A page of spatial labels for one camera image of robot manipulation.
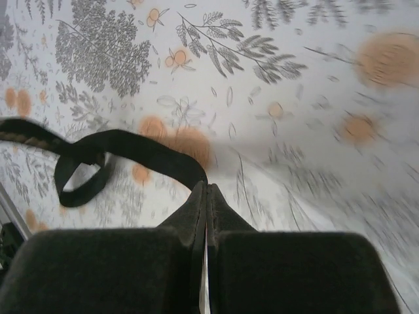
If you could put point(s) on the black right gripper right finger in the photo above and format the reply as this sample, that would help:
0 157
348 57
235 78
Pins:
294 278

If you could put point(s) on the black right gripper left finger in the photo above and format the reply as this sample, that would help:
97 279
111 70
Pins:
98 274

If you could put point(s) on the black printed ribbon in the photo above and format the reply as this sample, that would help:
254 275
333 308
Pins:
147 145

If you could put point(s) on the floral print table cloth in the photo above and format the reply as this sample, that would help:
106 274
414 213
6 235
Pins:
262 98

